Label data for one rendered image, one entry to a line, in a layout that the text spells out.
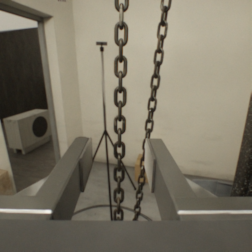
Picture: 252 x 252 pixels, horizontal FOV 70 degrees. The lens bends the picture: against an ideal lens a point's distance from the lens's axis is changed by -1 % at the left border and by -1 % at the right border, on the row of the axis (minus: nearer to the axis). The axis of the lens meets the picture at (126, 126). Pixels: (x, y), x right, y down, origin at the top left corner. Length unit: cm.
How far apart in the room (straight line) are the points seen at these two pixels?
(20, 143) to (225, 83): 332
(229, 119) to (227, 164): 62
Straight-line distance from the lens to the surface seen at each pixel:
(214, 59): 247
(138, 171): 250
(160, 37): 30
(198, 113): 252
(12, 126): 371
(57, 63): 249
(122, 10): 24
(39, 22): 260
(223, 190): 83
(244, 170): 53
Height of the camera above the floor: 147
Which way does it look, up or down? 18 degrees down
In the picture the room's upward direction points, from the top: 1 degrees counter-clockwise
